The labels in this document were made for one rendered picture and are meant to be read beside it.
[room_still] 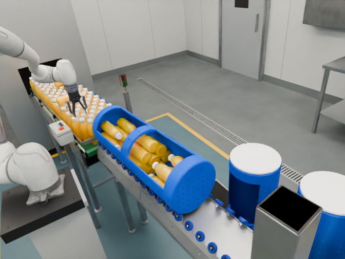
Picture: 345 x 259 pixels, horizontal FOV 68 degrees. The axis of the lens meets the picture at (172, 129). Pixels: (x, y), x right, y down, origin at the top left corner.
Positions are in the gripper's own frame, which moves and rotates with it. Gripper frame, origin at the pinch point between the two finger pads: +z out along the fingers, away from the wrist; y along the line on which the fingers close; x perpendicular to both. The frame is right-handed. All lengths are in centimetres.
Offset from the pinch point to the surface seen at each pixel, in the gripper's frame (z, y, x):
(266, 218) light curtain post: -56, -23, -166
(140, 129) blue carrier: -11, 13, -66
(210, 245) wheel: 16, 2, -130
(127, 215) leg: 88, 4, -28
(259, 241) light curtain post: -51, -23, -166
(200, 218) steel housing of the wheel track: 20, 11, -114
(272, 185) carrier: 20, 55, -126
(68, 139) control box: 9.4, -15.4, -8.0
